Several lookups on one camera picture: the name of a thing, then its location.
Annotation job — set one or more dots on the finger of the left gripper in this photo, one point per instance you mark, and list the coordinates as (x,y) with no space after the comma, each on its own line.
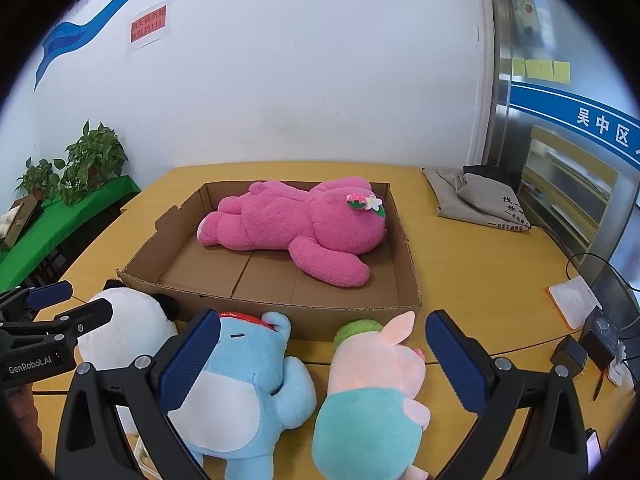
(23,303)
(80,319)

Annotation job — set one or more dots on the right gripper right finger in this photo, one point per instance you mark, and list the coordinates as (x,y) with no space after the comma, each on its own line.
(553,440)

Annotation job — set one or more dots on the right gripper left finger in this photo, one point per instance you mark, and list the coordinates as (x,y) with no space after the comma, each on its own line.
(91,441)

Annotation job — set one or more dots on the white clear phone case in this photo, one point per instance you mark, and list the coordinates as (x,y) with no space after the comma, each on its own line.
(142,457)

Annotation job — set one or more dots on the white panda plush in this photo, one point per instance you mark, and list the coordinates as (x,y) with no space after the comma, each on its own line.
(140,325)

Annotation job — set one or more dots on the blue cat plush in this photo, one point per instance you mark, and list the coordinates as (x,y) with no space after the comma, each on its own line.
(247,394)

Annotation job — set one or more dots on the pink pig plush teal shorts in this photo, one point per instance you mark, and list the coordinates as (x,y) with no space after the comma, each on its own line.
(370,425)

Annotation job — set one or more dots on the brown cardboard box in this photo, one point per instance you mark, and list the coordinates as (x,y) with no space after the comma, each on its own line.
(174,263)

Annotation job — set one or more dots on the pink strawberry bear plush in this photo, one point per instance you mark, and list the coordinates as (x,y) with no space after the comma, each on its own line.
(325,230)

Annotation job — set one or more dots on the person left hand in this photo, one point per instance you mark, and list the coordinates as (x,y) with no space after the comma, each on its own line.
(22,404)

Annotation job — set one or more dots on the smartphone with lit screen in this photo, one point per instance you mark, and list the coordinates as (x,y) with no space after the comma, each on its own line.
(594,452)

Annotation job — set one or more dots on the black pen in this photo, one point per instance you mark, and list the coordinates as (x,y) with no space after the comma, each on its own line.
(599,385)

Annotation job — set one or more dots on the green table cloth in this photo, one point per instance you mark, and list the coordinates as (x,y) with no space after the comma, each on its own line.
(58,222)

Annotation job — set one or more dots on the black cube charger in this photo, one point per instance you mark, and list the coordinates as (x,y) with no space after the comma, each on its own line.
(570,354)

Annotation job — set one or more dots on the white power strip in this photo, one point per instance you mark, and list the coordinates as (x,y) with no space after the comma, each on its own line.
(616,372)

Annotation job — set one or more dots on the black box device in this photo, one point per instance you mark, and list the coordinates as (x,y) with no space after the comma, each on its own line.
(600,338)

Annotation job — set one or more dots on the small potted green plant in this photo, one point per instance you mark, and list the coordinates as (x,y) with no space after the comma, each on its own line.
(39,180)

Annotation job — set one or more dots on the grey canvas tote bag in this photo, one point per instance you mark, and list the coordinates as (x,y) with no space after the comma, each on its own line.
(476,199)

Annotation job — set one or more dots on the yellow sticky notes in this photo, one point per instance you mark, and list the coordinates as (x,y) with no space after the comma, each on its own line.
(547,70)

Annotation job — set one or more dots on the sheep cartoon poster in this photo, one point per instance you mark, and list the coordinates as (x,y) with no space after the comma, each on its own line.
(526,21)

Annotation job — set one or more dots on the red wall notice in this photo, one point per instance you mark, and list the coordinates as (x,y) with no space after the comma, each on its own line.
(148,24)

